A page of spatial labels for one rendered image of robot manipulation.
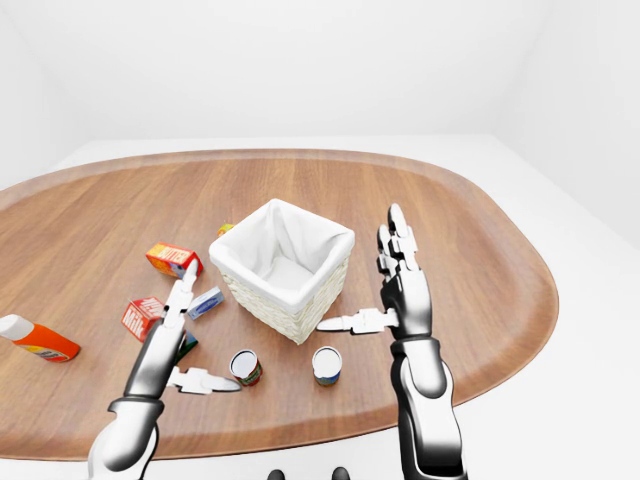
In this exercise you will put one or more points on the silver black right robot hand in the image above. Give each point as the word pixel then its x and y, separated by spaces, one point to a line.
pixel 407 305

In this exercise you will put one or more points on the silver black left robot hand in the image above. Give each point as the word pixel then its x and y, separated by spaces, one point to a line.
pixel 156 357

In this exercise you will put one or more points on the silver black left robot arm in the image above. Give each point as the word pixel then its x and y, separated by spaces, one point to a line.
pixel 125 437

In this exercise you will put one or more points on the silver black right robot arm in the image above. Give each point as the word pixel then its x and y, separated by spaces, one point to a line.
pixel 430 415

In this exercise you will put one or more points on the white woven basket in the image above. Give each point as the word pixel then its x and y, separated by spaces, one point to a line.
pixel 285 265

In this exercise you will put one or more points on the dark green box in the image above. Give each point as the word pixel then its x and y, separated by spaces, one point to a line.
pixel 187 344

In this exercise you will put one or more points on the red milk carton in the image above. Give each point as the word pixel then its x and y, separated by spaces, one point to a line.
pixel 139 316

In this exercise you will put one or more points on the blue white small box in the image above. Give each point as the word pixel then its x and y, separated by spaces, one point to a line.
pixel 206 302

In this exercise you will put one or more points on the red green labelled tin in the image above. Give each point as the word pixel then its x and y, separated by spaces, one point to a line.
pixel 246 368

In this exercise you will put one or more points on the orange butter box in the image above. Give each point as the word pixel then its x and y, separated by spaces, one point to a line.
pixel 170 258

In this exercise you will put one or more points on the blue green labelled tin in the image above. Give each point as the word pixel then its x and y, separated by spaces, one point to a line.
pixel 327 366

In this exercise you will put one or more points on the orange bottle with white cap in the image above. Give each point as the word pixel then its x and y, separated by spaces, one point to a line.
pixel 42 341

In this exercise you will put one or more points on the small yellow red object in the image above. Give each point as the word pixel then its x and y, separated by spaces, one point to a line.
pixel 224 229

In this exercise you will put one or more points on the small dark rounded shape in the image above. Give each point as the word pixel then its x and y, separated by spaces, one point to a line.
pixel 276 474
pixel 340 473

